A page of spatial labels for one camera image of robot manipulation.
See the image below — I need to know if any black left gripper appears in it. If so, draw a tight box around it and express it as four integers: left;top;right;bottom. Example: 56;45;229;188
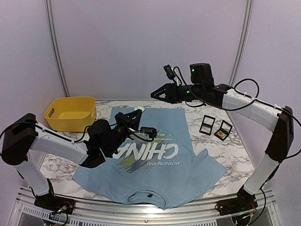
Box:
105;110;142;157

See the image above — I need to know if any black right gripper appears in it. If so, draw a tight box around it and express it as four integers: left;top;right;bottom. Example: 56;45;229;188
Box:
151;82;204;104

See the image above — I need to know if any light blue printed t-shirt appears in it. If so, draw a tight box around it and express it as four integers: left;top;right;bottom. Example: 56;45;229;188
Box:
73;108;227;209

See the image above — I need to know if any black brooch box lid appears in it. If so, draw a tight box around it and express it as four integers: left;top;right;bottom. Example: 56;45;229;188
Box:
214;120;233;141

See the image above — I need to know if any black brooch box base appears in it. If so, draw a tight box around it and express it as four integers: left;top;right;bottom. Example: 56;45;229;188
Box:
199;115;215;136

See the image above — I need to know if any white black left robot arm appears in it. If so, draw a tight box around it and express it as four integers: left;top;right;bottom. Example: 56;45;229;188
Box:
0;109;142;210

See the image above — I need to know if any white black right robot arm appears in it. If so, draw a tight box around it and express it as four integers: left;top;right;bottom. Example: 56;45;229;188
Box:
150;63;294;215

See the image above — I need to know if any yellow plastic basket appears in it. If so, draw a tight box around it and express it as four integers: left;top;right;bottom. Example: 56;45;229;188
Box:
44;97;97;132

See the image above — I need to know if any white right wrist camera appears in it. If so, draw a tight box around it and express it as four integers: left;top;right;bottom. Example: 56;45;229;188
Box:
163;65;182;86

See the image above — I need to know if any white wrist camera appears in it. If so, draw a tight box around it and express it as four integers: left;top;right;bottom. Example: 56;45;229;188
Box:
130;127;157;142
163;65;182;86

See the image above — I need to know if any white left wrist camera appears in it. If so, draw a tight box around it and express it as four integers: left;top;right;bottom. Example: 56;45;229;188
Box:
130;127;157;142

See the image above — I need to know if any left aluminium corner post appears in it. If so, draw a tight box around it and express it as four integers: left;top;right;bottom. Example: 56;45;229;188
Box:
45;0;70;97

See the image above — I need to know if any aluminium corner post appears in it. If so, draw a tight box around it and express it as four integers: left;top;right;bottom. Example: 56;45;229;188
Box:
45;0;70;97
229;0;253;86

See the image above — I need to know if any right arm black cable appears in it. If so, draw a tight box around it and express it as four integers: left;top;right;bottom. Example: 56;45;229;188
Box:
174;67;261;111

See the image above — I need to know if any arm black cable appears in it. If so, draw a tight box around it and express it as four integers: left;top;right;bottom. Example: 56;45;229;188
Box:
174;67;261;111
0;121;142;144

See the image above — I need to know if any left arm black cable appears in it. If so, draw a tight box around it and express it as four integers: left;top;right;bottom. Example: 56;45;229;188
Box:
0;121;142;144

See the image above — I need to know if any aluminium front rail frame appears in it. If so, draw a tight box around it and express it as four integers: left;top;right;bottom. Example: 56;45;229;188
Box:
9;186;280;226

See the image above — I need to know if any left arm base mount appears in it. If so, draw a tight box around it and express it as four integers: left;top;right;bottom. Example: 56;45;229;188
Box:
34;196;75;215

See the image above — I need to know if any right aluminium corner post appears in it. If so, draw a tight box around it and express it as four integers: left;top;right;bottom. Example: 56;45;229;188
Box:
229;0;253;86

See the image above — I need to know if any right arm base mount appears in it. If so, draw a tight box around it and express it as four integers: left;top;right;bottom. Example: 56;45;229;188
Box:
214;198;258;216

